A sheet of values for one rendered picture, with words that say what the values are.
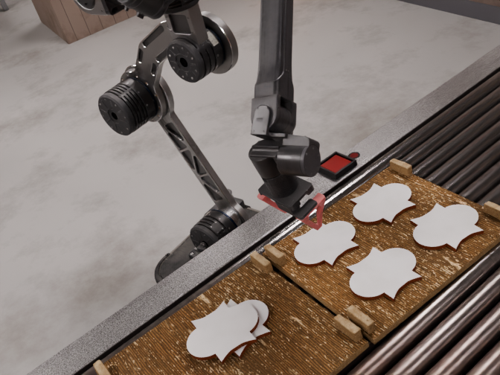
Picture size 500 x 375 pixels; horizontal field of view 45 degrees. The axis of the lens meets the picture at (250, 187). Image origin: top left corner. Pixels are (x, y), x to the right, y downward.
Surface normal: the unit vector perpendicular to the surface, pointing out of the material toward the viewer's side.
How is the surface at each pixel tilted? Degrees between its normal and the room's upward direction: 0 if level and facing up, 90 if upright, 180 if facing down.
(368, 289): 0
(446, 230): 0
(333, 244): 0
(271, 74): 34
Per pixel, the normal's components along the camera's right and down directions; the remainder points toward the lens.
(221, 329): -0.24, -0.79
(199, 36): 0.76, 0.22
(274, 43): -0.55, -0.15
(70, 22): 0.50, 0.40
